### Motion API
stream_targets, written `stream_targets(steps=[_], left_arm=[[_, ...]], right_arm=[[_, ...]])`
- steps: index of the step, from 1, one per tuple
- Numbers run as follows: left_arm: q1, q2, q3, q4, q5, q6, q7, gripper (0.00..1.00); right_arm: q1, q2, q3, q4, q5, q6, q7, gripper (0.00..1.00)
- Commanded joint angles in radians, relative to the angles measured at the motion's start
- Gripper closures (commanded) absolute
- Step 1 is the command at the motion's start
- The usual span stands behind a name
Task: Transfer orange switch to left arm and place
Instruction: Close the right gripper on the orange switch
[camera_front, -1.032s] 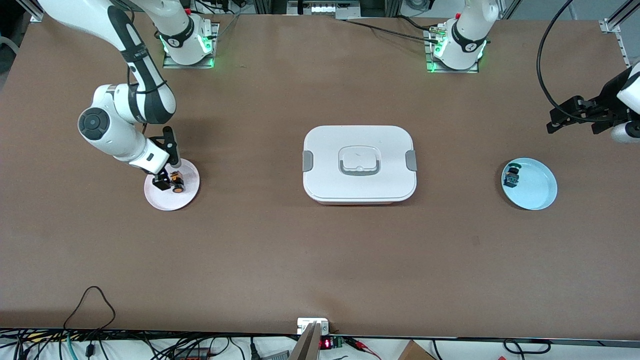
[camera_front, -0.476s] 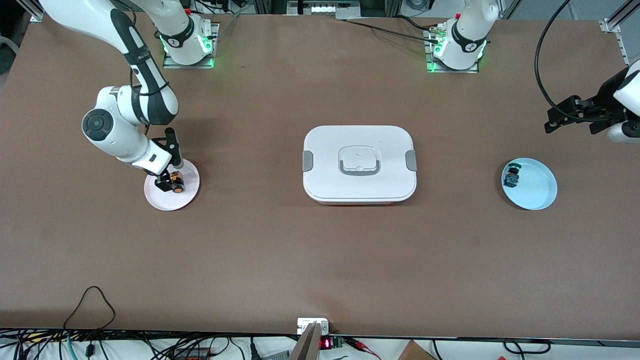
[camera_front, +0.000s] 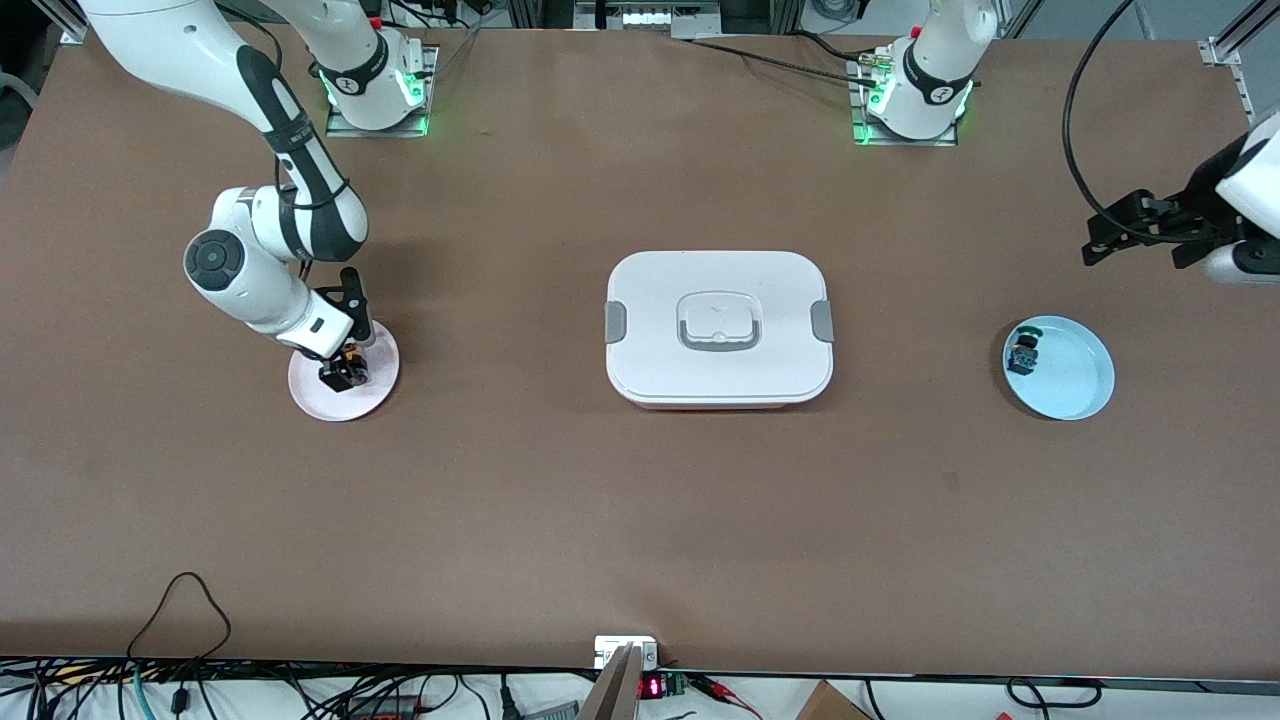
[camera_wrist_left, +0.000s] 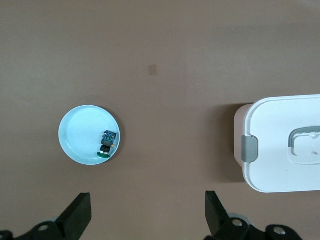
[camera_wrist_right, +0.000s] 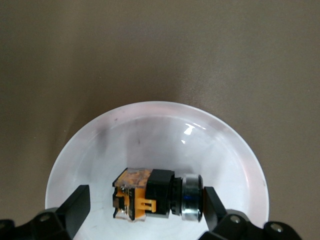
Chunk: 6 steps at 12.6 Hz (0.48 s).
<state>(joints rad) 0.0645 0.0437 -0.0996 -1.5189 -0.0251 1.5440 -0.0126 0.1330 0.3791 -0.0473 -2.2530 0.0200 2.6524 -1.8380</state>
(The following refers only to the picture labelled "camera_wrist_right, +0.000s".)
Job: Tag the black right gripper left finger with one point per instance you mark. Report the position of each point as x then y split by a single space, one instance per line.
75 210

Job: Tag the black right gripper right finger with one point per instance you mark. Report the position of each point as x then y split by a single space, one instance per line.
212 210

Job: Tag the orange push button switch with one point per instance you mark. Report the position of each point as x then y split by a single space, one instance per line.
160 192

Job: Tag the pale pink round plate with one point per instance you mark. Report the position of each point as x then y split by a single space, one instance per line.
160 140

